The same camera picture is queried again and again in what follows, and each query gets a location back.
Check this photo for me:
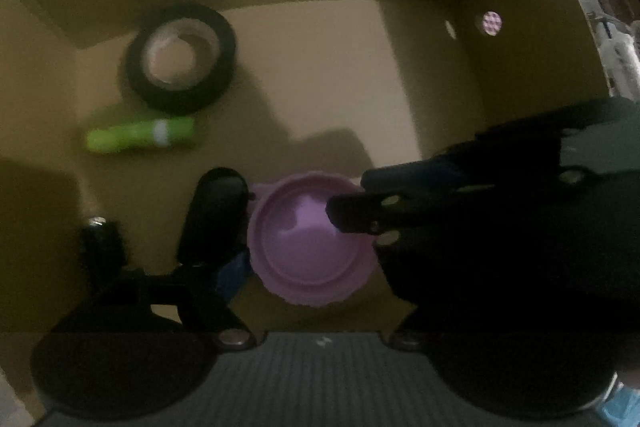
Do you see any white spotted object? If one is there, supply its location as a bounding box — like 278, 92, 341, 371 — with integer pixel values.
592, 19, 640, 100

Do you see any green tube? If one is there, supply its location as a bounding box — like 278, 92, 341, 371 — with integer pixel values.
85, 117, 197, 155

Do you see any dark glossy object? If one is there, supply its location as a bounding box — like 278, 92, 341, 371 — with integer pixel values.
179, 167, 249, 269

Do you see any pink plastic lid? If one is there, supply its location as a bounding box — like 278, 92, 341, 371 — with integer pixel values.
246, 173, 379, 306

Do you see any black cylinder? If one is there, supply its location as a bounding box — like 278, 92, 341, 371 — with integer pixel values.
81, 216, 127, 283

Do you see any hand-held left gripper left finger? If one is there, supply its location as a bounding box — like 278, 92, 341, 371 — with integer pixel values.
95, 252, 258, 353

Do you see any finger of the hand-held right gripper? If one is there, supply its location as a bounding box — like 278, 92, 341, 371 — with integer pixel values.
325, 189, 467, 251
360, 151, 482, 196

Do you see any light blue cloth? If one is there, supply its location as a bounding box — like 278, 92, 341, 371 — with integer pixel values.
597, 377, 640, 427

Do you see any black tape roll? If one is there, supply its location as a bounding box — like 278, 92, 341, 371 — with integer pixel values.
120, 4, 238, 115

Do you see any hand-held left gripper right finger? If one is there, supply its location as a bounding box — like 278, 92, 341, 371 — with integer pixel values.
387, 304, 451, 353

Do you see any purple checkered tablecloth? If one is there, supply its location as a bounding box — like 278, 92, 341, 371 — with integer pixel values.
481, 11, 503, 36

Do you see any large cardboard box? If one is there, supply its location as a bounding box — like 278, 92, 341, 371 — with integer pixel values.
0, 0, 616, 427

